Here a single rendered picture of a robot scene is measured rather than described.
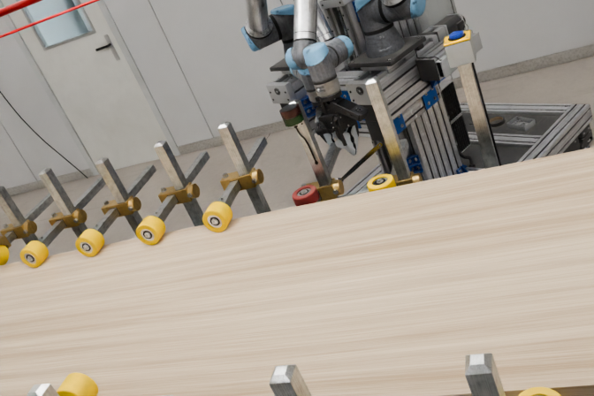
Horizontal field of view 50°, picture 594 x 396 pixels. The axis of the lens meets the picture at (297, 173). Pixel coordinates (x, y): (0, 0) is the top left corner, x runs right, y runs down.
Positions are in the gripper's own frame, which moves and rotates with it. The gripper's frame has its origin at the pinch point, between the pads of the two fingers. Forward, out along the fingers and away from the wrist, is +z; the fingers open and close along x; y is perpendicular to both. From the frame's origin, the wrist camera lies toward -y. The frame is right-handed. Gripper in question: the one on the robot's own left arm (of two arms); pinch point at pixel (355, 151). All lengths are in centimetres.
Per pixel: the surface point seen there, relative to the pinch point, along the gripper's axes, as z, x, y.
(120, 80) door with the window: -1, -123, 355
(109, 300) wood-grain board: 7, 78, 36
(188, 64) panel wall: 2, -152, 295
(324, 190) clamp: 8.6, 10.4, 8.3
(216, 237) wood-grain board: 6, 44, 24
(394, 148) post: -0.3, -1.5, -14.6
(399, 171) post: 7.6, -1.6, -13.6
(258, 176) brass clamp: -1.0, 19.2, 26.5
